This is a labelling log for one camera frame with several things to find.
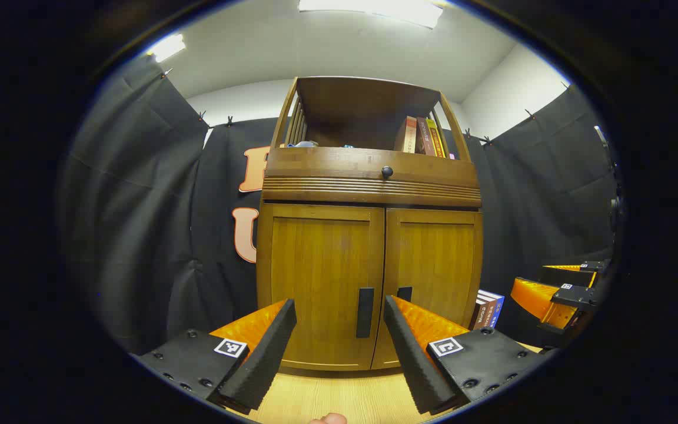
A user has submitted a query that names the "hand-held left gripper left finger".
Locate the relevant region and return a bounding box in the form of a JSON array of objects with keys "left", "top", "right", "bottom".
[{"left": 133, "top": 299, "right": 297, "bottom": 416}]

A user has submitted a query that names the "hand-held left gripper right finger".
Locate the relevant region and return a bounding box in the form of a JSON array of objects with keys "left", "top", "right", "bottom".
[{"left": 383, "top": 294, "right": 546, "bottom": 416}]

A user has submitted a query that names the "wooden cabinet door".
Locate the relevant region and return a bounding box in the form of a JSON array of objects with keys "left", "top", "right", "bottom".
[
  {"left": 371, "top": 207, "right": 484, "bottom": 370},
  {"left": 257, "top": 203, "right": 385, "bottom": 372}
]

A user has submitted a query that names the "wooden double-door shoe cabinet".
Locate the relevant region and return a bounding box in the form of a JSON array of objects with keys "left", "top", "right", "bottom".
[{"left": 255, "top": 75, "right": 484, "bottom": 373}]

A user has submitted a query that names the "blue white book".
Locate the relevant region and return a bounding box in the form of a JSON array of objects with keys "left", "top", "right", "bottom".
[{"left": 478, "top": 289, "right": 505, "bottom": 329}]

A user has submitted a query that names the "brown book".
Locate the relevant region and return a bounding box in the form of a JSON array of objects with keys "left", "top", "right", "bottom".
[{"left": 470, "top": 296, "right": 497, "bottom": 330}]

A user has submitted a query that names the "yellow book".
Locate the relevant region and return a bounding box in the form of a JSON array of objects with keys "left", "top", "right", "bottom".
[{"left": 426, "top": 118, "right": 447, "bottom": 158}]

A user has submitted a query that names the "black backdrop cloth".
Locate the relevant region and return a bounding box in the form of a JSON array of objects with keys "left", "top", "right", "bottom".
[{"left": 59, "top": 56, "right": 622, "bottom": 354}]

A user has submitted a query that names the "dark red book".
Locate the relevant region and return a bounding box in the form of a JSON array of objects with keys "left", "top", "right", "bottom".
[{"left": 416, "top": 117, "right": 437, "bottom": 157}]

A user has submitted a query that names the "wooden drawer with black knob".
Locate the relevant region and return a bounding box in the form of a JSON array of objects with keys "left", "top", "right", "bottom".
[{"left": 261, "top": 146, "right": 482, "bottom": 208}]

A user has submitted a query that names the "tan red book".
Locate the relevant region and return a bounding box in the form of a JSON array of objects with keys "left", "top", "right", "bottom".
[{"left": 394, "top": 116, "right": 418, "bottom": 154}]

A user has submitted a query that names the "small ceiling light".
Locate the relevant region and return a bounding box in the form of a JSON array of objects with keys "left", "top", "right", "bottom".
[{"left": 148, "top": 34, "right": 187, "bottom": 62}]

